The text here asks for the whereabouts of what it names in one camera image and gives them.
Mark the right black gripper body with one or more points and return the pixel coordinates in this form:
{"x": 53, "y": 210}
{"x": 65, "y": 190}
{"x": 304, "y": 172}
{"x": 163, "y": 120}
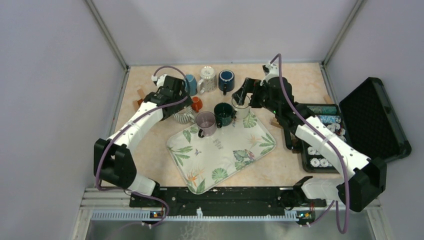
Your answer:
{"x": 260, "y": 98}

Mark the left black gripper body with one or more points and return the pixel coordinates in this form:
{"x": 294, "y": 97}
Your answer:
{"x": 184, "y": 93}

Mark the white black-rimmed mug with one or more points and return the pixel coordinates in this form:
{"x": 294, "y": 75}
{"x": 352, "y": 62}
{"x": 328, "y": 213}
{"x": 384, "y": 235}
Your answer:
{"x": 241, "y": 111}

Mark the dark green mug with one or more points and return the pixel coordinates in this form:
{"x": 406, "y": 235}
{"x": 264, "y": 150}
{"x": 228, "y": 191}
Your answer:
{"x": 224, "y": 114}

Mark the lilac purple mug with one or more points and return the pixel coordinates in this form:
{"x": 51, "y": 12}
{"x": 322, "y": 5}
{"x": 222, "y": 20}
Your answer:
{"x": 206, "y": 122}

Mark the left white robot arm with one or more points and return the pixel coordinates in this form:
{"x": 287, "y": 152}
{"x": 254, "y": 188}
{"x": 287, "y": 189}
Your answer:
{"x": 113, "y": 161}

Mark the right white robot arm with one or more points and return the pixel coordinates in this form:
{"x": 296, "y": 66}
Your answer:
{"x": 363, "y": 178}

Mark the light blue mug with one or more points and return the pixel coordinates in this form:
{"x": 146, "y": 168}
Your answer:
{"x": 190, "y": 85}

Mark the navy blue mug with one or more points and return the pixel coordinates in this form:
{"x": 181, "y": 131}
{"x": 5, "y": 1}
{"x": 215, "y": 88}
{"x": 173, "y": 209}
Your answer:
{"x": 226, "y": 81}

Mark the orange red mug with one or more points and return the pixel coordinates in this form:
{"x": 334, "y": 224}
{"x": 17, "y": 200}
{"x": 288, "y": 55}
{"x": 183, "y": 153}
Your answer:
{"x": 197, "y": 104}

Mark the grey striped mug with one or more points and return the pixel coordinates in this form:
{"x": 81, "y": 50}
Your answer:
{"x": 186, "y": 117}

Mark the white floral mug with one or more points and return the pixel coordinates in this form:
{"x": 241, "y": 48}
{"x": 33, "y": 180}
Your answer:
{"x": 208, "y": 80}

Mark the light wooden block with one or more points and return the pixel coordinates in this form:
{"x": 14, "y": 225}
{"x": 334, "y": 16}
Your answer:
{"x": 274, "y": 122}

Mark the tan wooden block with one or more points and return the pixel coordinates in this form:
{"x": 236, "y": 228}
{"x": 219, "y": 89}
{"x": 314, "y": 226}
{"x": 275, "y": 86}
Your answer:
{"x": 141, "y": 93}

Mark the pale wooden block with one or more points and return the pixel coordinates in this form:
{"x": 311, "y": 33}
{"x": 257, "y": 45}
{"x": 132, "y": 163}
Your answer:
{"x": 136, "y": 105}

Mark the wooden block by case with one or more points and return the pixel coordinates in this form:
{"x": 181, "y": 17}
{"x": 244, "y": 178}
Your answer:
{"x": 328, "y": 100}

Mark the floral leaf pattern tray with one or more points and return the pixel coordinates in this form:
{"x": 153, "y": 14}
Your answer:
{"x": 206, "y": 162}

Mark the black carrying case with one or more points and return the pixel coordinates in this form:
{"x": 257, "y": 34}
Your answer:
{"x": 367, "y": 121}

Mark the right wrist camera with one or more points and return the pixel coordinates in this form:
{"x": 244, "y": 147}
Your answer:
{"x": 271, "y": 70}

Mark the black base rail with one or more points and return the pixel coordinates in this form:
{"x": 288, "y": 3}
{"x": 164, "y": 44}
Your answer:
{"x": 259, "y": 201}

